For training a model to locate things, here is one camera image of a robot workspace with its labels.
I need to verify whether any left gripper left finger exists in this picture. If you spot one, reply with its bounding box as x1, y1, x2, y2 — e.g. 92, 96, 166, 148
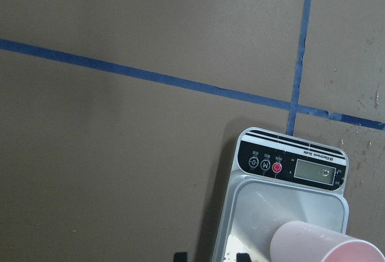
173, 252, 188, 262

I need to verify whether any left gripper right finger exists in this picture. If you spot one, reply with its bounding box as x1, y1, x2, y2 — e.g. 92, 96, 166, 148
236, 252, 252, 262

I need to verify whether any pink paper cup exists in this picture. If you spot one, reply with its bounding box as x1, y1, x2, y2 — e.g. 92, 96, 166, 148
270, 221, 384, 262

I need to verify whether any silver digital kitchen scale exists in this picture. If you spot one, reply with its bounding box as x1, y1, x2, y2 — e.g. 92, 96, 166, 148
211, 127, 349, 261

